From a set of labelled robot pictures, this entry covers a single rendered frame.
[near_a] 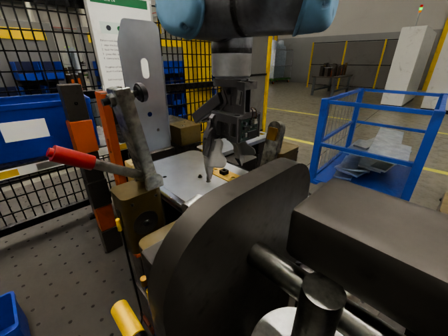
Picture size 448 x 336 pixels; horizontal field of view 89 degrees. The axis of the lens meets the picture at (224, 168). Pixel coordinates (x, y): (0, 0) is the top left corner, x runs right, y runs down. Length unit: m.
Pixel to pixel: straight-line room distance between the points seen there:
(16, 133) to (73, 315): 0.45
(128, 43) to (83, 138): 0.26
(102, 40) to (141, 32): 0.28
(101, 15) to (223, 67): 0.60
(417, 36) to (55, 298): 8.11
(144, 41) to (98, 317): 0.69
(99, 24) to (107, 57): 0.10
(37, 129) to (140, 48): 0.32
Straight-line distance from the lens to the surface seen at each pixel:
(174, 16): 0.35
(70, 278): 0.83
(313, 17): 0.30
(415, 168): 2.18
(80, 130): 0.67
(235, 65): 0.44
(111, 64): 0.95
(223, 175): 0.54
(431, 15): 14.39
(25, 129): 0.72
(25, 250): 1.00
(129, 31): 0.68
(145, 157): 0.39
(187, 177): 0.55
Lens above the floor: 1.25
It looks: 25 degrees down
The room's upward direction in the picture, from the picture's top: straight up
